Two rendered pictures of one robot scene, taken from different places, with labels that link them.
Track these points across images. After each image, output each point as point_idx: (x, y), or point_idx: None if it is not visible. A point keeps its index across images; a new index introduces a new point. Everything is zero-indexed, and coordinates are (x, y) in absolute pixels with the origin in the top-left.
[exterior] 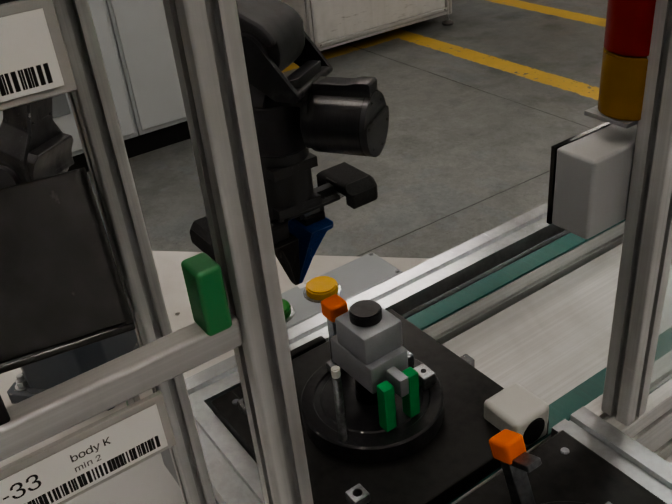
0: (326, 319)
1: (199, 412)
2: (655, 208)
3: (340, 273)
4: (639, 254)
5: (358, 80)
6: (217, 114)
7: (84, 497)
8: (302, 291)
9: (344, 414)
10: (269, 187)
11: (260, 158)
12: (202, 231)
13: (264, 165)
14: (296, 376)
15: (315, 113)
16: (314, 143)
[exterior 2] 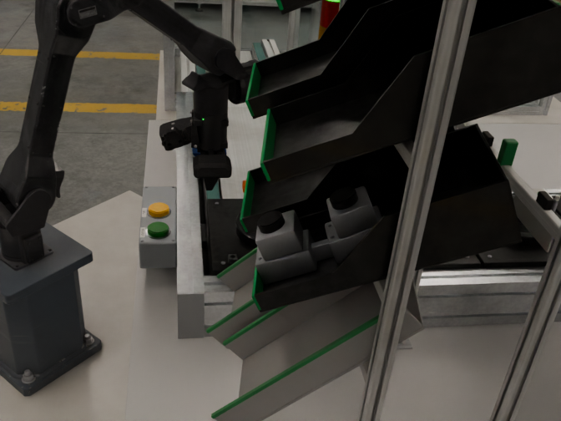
0: (184, 220)
1: (211, 279)
2: None
3: (149, 201)
4: None
5: (253, 62)
6: None
7: (169, 377)
8: (149, 217)
9: None
10: (220, 131)
11: (219, 115)
12: (212, 164)
13: (220, 119)
14: (224, 240)
15: (245, 82)
16: (245, 98)
